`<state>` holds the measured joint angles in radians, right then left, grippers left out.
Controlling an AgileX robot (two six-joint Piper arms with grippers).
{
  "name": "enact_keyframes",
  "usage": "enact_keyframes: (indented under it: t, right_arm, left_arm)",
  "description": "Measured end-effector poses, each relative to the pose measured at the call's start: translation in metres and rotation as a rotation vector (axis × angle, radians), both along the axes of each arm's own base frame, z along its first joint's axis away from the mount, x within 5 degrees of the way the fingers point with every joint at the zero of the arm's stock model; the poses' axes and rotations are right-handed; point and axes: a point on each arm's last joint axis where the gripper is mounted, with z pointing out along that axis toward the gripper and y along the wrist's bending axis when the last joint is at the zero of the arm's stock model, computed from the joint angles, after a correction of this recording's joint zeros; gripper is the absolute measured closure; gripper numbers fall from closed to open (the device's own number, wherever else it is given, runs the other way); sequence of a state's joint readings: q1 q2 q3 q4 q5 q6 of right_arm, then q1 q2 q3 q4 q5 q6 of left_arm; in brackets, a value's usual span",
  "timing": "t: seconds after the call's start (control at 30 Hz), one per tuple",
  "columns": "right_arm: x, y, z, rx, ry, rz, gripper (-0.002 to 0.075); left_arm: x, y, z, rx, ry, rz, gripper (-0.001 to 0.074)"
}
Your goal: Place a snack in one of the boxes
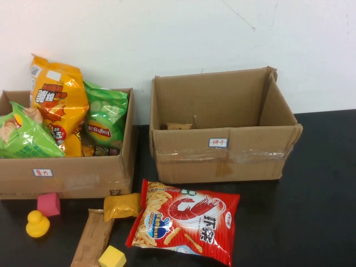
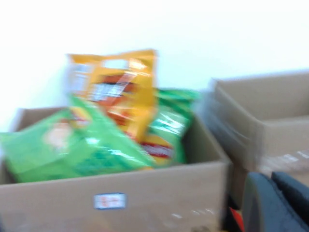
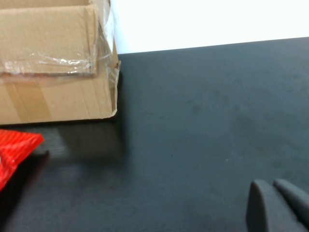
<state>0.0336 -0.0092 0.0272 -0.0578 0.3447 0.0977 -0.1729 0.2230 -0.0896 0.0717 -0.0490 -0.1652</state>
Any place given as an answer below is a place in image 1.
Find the tan printed biscuit packet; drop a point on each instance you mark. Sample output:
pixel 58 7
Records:
pixel 179 126

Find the small dark snack packet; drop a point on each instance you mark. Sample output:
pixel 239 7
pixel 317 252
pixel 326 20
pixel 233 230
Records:
pixel 103 151

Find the yellow snack packet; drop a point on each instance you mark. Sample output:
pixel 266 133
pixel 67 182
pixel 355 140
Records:
pixel 121 207

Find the long brown snack packet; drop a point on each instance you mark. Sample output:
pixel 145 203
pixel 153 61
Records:
pixel 93 239

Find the light green snack bag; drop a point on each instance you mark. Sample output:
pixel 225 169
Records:
pixel 25 139

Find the taped open cardboard box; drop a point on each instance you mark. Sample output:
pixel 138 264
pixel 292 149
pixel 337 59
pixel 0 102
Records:
pixel 194 164

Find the green cucumber Lays bag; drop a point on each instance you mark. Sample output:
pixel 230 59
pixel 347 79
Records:
pixel 104 116

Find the red shrimp chips bag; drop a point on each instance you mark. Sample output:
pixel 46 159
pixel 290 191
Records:
pixel 189 219

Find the cardboard box marked F2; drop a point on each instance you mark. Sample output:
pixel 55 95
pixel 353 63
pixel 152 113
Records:
pixel 83 175

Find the orange chips bag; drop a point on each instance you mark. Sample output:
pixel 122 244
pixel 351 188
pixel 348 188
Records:
pixel 59 94

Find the yellow foam cube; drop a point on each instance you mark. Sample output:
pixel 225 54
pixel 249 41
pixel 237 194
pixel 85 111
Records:
pixel 111 257

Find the pink foam cube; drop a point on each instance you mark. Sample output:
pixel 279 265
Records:
pixel 48 205

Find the yellow rubber duck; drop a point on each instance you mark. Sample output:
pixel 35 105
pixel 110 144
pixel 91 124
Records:
pixel 37 225

